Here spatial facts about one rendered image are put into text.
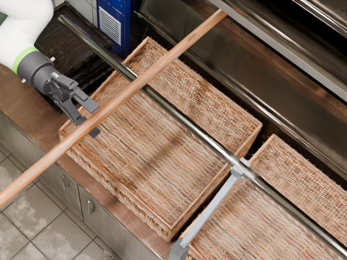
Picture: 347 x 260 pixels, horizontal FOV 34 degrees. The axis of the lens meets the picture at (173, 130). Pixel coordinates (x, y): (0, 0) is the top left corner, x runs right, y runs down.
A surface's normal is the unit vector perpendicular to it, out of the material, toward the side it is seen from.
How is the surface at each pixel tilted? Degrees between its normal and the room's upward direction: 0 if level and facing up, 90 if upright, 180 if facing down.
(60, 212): 0
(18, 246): 0
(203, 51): 70
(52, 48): 0
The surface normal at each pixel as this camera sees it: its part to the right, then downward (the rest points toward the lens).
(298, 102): -0.60, 0.42
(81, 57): 0.08, -0.48
